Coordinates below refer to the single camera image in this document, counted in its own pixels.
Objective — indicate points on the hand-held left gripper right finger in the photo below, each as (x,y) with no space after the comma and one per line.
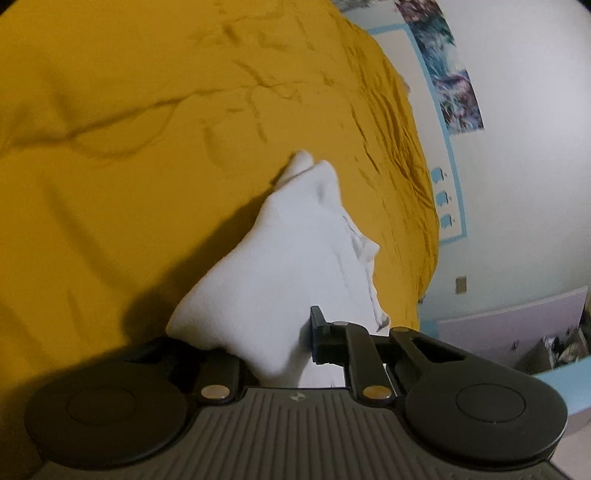
(319,339)

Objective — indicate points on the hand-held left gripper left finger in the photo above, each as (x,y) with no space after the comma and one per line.
(218,374)

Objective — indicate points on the white sweatshirt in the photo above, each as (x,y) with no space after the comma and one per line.
(277,277)

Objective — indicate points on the lilac and blue wardrobe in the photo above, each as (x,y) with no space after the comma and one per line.
(498,327)

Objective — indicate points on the blue and white headboard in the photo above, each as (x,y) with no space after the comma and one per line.
(437,176)

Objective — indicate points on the yellow quilt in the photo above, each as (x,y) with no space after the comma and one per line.
(115,138)

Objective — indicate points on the wall switch plate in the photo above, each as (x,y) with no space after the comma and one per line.
(460,284)

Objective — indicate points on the wall poster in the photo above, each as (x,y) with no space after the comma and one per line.
(448,83)

